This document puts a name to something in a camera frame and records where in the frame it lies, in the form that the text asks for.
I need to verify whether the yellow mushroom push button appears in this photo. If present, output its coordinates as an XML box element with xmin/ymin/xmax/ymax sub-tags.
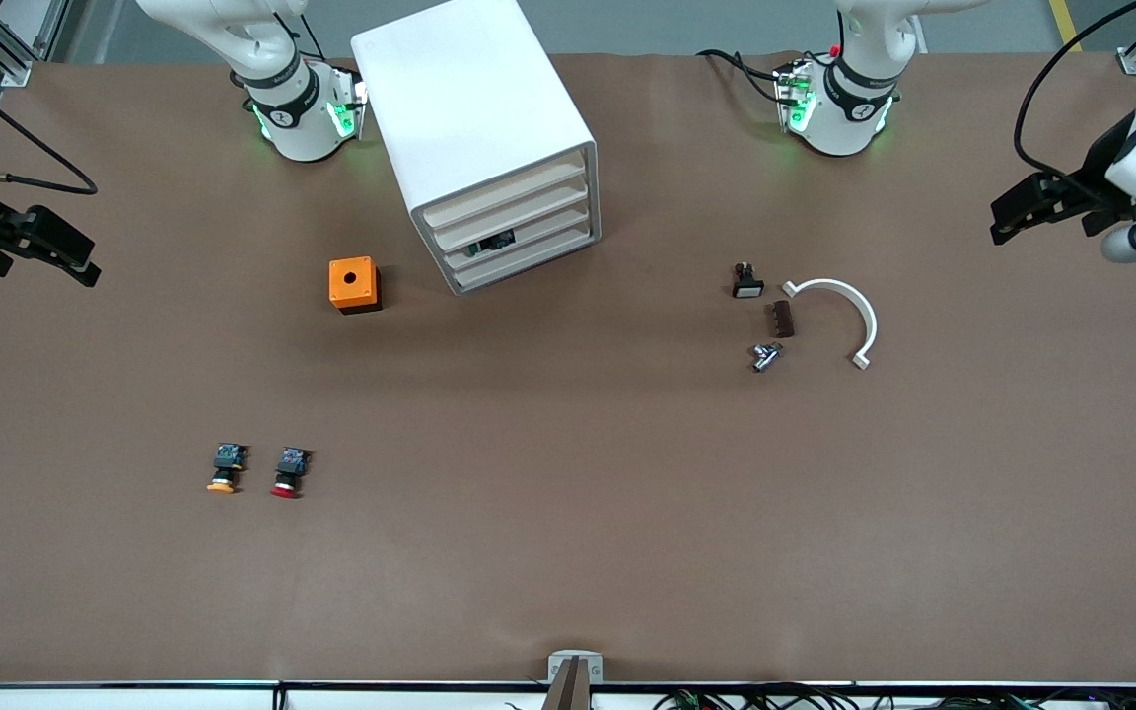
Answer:
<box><xmin>206</xmin><ymin>443</ymin><xmax>249</xmax><ymax>495</ymax></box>

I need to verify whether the red mushroom push button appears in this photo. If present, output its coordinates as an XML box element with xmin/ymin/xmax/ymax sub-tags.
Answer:
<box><xmin>269</xmin><ymin>446</ymin><xmax>314</xmax><ymax>500</ymax></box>

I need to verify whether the white drawer cabinet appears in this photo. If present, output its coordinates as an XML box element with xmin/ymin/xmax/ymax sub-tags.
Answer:
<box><xmin>350</xmin><ymin>0</ymin><xmax>602</xmax><ymax>296</ymax></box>

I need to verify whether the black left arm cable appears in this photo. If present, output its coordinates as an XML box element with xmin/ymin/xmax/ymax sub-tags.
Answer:
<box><xmin>1013</xmin><ymin>0</ymin><xmax>1136</xmax><ymax>183</ymax></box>

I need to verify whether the white curved plastic bracket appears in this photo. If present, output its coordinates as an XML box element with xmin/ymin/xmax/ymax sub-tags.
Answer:
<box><xmin>781</xmin><ymin>277</ymin><xmax>879</xmax><ymax>372</ymax></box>

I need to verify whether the orange button enclosure box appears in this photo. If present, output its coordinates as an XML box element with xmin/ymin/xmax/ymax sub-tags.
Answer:
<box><xmin>328</xmin><ymin>256</ymin><xmax>383</xmax><ymax>316</ymax></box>

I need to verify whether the black arm base cable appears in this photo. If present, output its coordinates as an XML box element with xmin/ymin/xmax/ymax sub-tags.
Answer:
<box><xmin>695</xmin><ymin>47</ymin><xmax>798</xmax><ymax>106</ymax></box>

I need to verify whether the white table edge rail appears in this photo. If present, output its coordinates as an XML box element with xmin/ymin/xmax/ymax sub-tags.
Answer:
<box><xmin>0</xmin><ymin>683</ymin><xmax>1136</xmax><ymax>710</ymax></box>

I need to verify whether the tangled cable bundle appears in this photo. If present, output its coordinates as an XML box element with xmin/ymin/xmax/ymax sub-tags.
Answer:
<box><xmin>652</xmin><ymin>687</ymin><xmax>1136</xmax><ymax>710</ymax></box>

